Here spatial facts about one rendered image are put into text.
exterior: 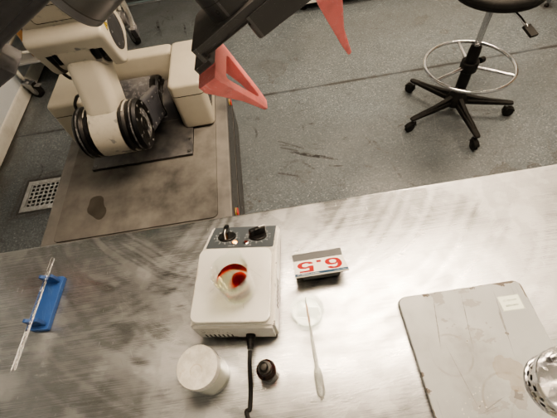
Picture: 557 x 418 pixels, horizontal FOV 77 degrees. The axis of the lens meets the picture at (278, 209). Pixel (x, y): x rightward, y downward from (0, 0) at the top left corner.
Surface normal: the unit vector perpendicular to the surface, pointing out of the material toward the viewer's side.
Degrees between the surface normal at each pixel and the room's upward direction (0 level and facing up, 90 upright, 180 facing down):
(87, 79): 64
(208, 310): 0
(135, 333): 0
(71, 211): 0
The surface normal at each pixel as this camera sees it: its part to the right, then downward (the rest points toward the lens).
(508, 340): -0.11, -0.55
